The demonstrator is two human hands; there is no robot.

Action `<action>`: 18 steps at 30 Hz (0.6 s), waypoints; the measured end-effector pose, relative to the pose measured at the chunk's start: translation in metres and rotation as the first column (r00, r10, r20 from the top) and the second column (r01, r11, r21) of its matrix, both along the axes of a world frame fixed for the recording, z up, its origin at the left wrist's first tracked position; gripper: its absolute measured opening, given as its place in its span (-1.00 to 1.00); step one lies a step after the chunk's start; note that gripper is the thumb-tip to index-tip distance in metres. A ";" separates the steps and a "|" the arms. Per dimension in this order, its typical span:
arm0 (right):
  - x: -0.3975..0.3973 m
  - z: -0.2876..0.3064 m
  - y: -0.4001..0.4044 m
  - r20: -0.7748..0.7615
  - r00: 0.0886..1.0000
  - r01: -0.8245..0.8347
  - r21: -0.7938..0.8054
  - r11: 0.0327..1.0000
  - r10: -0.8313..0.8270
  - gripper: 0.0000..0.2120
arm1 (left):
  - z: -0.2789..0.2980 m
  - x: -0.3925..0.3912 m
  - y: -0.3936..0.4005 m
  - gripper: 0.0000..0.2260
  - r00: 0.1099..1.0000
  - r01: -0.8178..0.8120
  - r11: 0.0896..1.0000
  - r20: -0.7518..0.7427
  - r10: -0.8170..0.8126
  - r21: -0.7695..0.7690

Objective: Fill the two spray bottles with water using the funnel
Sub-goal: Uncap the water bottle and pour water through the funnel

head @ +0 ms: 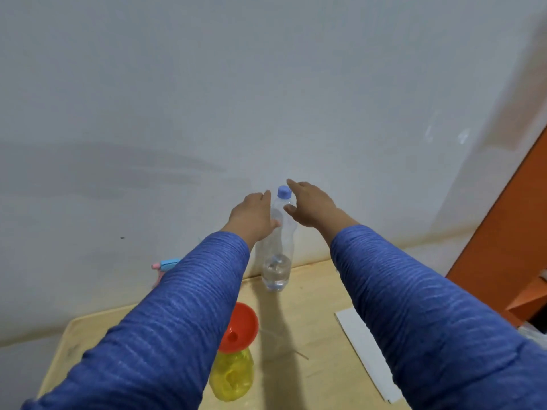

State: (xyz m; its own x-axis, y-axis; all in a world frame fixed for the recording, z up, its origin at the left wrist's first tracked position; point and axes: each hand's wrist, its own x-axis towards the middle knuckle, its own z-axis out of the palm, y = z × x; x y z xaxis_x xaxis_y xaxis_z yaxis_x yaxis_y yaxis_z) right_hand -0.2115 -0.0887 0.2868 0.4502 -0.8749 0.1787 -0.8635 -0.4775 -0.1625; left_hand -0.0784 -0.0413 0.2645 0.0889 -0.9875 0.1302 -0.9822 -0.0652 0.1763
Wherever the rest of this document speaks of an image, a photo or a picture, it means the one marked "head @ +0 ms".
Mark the person's left hand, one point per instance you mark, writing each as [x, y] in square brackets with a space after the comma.
[250, 217]

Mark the person's right hand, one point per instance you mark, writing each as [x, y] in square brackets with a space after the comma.
[318, 207]

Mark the blue bottle cap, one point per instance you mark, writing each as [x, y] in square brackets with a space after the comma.
[284, 192]

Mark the clear plastic water bottle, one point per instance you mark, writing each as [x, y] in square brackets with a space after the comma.
[278, 264]

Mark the orange plastic funnel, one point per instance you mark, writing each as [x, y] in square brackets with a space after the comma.
[241, 326]

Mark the yellow spray bottle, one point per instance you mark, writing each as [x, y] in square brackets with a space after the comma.
[230, 375]

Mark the person's right forearm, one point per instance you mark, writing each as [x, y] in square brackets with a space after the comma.
[436, 328]

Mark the person's left forearm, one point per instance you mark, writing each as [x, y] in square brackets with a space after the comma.
[162, 333]

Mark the white paper sheet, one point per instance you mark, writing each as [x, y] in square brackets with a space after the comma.
[363, 350]

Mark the orange furniture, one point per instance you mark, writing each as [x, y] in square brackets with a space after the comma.
[504, 243]

